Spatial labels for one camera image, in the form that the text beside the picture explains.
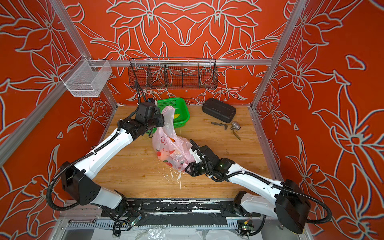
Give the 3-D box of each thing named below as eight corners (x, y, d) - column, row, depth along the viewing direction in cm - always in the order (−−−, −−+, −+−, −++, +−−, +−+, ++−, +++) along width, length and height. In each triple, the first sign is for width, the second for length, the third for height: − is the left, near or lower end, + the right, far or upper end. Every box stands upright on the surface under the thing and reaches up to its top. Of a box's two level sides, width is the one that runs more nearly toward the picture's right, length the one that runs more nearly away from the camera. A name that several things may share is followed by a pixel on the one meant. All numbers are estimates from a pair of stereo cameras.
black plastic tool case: (199, 110, 119) (200, 105, 114) (209, 100, 126) (210, 95, 121) (227, 125, 108) (229, 120, 104) (236, 114, 116) (238, 109, 111)
